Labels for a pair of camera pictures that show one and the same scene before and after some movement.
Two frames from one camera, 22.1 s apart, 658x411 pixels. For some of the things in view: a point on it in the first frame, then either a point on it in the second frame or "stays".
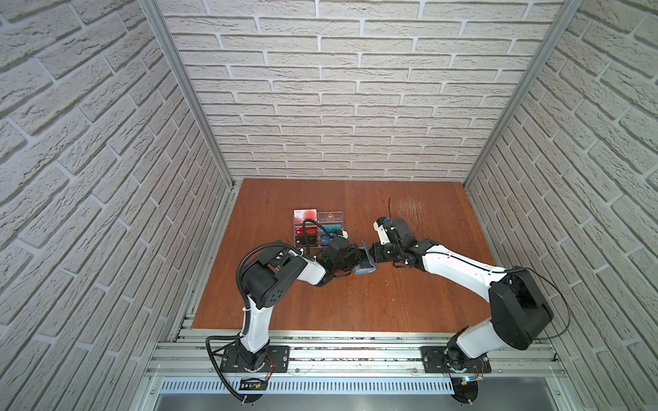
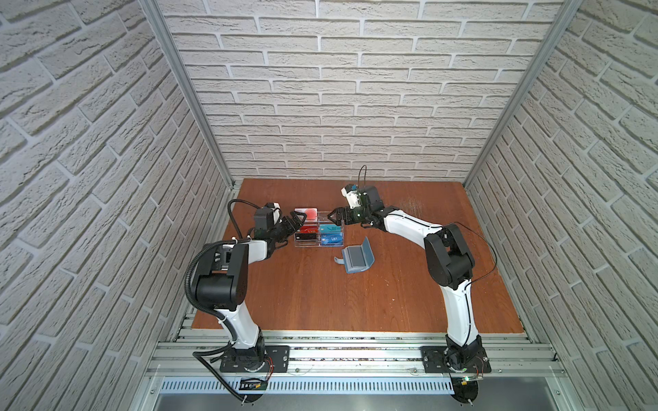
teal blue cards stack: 327,231 stays
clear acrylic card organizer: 313,229 stays
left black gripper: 354,250 -> 292,227
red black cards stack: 311,234 stays
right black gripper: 376,248 -> 339,211
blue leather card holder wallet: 367,264 stays
